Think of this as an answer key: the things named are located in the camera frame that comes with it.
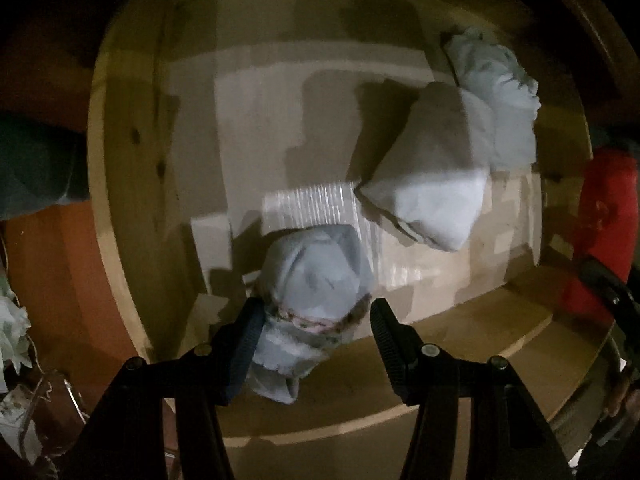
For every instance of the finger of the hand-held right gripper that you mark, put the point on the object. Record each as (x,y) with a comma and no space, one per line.
(607,285)

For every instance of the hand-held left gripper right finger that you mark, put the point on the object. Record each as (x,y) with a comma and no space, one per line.
(390,350)

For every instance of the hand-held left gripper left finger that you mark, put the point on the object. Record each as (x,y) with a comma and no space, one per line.
(245,345)

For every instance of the red cloth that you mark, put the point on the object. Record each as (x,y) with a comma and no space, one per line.
(605,200)

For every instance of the grey sock bundle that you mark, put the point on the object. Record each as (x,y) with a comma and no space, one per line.
(315,270)

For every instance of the wooden drawer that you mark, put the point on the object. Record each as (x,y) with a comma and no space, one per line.
(130,185)

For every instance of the white rolled underwear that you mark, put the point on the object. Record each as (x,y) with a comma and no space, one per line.
(430,195)

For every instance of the pale crumpled underwear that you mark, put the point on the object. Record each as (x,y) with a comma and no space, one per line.
(505,95)

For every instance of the white drawer liner paper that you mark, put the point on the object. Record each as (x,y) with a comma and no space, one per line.
(280,125)

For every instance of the person's right hand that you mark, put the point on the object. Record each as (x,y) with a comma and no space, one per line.
(620,392)

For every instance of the white crumpled cloth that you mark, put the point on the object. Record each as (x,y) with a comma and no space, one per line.
(12,325)

